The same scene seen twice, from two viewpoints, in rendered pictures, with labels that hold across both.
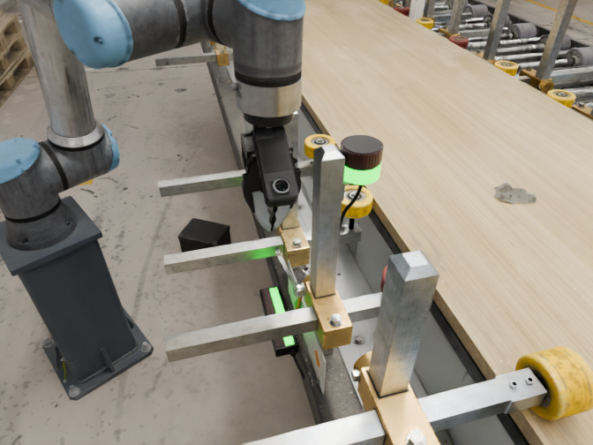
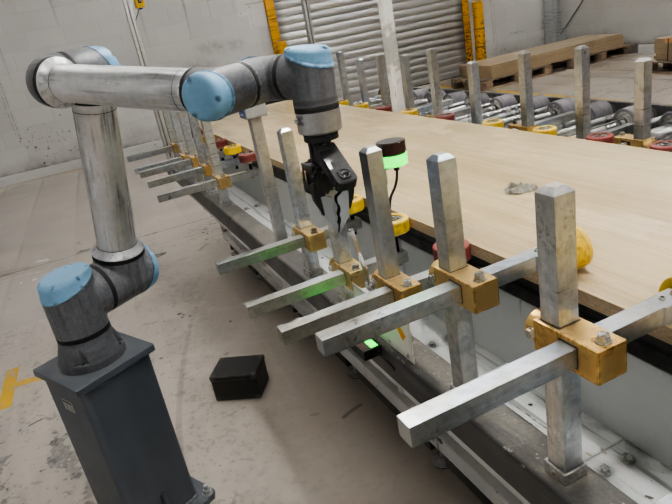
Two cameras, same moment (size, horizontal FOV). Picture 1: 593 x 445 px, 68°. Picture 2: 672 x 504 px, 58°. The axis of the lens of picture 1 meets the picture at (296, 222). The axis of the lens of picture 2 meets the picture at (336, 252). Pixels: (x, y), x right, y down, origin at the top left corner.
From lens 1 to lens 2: 0.65 m
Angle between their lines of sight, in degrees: 18
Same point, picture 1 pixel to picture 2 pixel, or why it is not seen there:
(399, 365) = (454, 238)
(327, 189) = (375, 175)
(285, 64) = (329, 95)
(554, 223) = not seen: hidden behind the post
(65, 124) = (114, 239)
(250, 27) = (304, 76)
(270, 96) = (323, 118)
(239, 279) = (289, 406)
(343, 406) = (434, 366)
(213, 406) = not seen: outside the picture
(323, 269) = (386, 249)
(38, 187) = (94, 303)
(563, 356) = not seen: hidden behind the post
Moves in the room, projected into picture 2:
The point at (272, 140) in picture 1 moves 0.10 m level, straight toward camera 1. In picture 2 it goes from (329, 151) to (341, 160)
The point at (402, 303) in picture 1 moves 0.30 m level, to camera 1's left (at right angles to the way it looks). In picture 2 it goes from (441, 180) to (257, 221)
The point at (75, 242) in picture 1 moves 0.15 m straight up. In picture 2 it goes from (131, 356) to (115, 311)
